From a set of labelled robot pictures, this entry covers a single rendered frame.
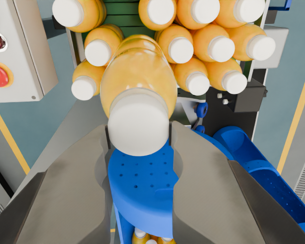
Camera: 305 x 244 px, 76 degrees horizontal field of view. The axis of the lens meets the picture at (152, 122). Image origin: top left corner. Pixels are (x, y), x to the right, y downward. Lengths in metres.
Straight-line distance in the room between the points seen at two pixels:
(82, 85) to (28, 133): 1.60
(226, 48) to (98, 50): 0.21
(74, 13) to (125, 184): 0.30
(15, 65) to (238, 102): 0.47
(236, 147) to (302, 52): 0.85
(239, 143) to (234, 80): 1.42
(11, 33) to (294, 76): 1.82
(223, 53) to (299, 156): 2.19
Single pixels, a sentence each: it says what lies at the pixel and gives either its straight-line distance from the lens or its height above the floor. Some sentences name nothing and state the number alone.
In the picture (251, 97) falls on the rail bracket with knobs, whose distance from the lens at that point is 0.54.
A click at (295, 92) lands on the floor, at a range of 2.00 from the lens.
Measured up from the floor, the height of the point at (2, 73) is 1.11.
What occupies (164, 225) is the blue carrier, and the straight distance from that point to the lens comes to 0.38.
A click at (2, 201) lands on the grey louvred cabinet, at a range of 2.35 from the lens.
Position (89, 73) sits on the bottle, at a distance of 0.39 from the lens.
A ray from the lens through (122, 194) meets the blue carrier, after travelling 0.39.
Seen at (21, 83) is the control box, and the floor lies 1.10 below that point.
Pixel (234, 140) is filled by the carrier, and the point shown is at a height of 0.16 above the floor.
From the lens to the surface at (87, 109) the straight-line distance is 1.36.
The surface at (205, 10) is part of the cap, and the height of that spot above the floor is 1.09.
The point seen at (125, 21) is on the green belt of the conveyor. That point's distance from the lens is 0.53.
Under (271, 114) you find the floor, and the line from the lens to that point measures 1.98.
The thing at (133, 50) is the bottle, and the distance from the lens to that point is 0.18.
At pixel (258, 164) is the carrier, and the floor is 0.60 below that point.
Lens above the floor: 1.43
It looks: 59 degrees down
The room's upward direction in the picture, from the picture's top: 173 degrees clockwise
